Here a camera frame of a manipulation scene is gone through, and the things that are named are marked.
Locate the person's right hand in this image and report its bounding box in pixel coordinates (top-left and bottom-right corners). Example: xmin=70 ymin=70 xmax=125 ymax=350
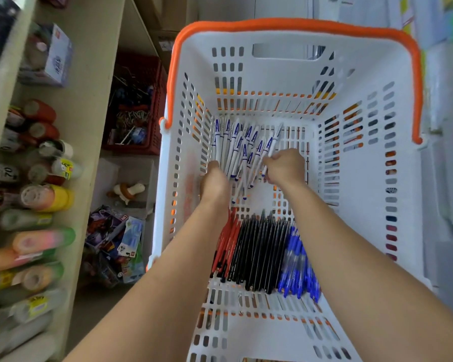
xmin=261 ymin=148 xmax=307 ymax=191

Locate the person's left hand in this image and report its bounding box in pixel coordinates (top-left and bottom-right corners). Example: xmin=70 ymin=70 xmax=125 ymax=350
xmin=199 ymin=160 xmax=232 ymax=208

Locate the white ballpoint pen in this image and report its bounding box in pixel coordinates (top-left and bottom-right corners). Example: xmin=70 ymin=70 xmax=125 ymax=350
xmin=261 ymin=123 xmax=284 ymax=178

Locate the bunch of white blue-print pens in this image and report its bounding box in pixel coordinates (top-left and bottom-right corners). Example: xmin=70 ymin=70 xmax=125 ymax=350
xmin=211 ymin=117 xmax=278 ymax=203

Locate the person's right forearm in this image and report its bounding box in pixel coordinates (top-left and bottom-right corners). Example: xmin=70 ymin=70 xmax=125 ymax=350
xmin=276 ymin=180 xmax=453 ymax=362

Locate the person's left forearm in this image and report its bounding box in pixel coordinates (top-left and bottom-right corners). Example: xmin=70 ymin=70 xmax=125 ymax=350
xmin=62 ymin=198 xmax=235 ymax=362

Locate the row of red pens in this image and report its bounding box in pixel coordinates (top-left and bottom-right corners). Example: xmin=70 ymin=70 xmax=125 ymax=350
xmin=210 ymin=207 xmax=242 ymax=279

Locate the white and brown toy figure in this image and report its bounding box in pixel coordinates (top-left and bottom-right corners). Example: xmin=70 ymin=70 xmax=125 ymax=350
xmin=107 ymin=182 xmax=146 ymax=206

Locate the row of black pens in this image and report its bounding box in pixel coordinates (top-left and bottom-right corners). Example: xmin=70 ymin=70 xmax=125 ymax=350
xmin=226 ymin=210 xmax=292 ymax=295

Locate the red plastic crate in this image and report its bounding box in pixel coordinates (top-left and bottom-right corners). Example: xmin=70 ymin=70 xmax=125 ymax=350
xmin=101 ymin=53 xmax=168 ymax=156

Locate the clear plastic bin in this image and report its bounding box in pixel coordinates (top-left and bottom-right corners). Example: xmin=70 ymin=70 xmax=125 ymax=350
xmin=90 ymin=157 xmax=158 ymax=223

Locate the pile of blue pens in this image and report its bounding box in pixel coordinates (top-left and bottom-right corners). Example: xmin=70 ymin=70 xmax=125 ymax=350
xmin=277 ymin=225 xmax=322 ymax=303

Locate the light blue toy box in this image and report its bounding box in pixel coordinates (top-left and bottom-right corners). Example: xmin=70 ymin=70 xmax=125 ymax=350
xmin=115 ymin=216 xmax=146 ymax=261

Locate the purple toy box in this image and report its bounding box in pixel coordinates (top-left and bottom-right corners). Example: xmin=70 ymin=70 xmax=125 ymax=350
xmin=85 ymin=205 xmax=128 ymax=246

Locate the brown cardboard box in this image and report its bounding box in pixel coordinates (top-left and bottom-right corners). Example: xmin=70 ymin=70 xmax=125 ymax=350
xmin=150 ymin=29 xmax=181 ymax=61

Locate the white plastic shopping basket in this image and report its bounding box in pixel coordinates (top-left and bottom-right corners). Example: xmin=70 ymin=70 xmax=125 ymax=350
xmin=146 ymin=19 xmax=433 ymax=362

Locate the beige shelf unit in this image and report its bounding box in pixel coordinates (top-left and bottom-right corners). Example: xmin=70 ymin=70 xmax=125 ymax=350
xmin=0 ymin=0 xmax=163 ymax=362

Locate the stack of white storage bins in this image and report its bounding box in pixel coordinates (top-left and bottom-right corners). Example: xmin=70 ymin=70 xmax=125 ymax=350
xmin=419 ymin=40 xmax=453 ymax=302

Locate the row of coloured paper rolls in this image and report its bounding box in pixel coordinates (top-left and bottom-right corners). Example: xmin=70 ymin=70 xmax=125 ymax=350
xmin=0 ymin=99 xmax=84 ymax=362

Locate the white and blue carton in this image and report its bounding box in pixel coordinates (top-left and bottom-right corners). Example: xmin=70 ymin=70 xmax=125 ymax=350
xmin=18 ymin=22 xmax=74 ymax=88

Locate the dark packaged item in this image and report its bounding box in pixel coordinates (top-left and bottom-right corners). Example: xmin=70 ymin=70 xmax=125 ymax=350
xmin=0 ymin=0 xmax=22 ymax=69

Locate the orange basket handle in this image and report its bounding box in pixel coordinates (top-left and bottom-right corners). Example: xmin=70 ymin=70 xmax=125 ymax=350
xmin=164 ymin=18 xmax=423 ymax=145

